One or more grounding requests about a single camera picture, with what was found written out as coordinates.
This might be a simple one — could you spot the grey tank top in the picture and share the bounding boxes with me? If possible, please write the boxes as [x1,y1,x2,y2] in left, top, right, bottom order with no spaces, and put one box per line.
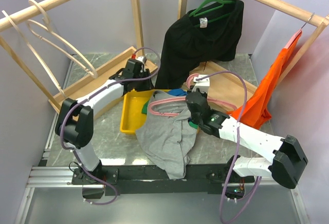
[135,101,197,179]

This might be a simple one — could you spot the blue shirt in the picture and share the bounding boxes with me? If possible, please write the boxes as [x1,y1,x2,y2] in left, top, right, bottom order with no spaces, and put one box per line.
[168,88,187,97]

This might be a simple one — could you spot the right wooden clothes rack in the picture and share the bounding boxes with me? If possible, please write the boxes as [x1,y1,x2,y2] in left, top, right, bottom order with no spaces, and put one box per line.
[178,0,328,90]

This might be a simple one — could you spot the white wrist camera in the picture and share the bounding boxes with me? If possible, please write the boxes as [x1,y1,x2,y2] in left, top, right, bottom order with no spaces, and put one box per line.
[192,74,210,94]
[131,54,147,66]

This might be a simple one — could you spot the black shirt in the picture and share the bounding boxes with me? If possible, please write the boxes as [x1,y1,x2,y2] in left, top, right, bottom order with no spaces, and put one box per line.
[155,0,244,89]

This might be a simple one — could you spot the yellow plastic tray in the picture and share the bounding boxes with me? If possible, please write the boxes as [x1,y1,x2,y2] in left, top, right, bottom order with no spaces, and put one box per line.
[119,88,200,135]

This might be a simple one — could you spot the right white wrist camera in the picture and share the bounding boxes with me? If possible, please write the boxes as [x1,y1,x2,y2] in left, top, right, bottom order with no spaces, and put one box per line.
[192,74,210,94]

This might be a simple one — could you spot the left wooden clothes rack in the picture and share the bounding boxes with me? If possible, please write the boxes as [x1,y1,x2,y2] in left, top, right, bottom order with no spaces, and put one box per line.
[0,0,159,122]

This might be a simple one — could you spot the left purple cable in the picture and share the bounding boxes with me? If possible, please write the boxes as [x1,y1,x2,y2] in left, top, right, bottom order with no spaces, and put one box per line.
[60,47,161,206]

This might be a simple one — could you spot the wooden clothes rack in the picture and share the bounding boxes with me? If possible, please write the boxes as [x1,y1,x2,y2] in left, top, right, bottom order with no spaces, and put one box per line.
[0,0,159,122]
[178,0,328,90]

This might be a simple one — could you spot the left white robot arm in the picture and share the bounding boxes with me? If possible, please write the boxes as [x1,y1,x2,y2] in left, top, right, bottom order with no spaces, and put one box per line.
[55,56,153,184]

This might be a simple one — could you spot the green hanger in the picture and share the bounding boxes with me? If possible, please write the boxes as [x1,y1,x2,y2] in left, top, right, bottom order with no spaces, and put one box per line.
[189,0,236,28]

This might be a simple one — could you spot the black base bar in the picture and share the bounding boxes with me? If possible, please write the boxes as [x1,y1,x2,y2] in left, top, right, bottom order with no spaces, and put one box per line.
[71,163,255,196]

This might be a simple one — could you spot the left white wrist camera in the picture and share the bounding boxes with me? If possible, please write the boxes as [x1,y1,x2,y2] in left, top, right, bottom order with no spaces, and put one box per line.
[131,54,147,66]

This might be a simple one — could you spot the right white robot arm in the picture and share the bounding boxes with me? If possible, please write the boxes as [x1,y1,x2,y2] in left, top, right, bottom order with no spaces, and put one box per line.
[186,92,308,189]

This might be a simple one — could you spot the orange shirt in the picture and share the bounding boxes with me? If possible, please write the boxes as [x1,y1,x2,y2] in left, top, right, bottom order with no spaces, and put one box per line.
[240,34,302,129]

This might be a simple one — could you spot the pink plastic hanger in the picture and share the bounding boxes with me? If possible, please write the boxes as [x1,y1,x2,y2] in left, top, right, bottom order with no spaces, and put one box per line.
[148,73,237,117]

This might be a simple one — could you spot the green shirt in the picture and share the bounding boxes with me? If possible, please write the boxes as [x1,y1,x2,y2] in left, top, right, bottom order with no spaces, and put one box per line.
[141,101,198,129]

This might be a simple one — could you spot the purple cable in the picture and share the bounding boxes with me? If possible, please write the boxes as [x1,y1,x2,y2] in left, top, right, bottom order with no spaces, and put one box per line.
[196,71,262,223]
[60,47,161,206]

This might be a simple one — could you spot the beige hanger far left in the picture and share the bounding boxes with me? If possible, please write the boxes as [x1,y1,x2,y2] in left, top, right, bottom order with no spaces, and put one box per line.
[2,10,66,99]

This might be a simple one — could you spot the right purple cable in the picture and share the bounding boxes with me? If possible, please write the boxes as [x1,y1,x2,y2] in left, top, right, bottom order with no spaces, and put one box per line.
[196,71,262,223]

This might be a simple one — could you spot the pink hanger metal hook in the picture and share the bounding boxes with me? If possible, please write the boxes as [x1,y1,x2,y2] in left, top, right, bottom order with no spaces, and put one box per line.
[285,12,316,51]

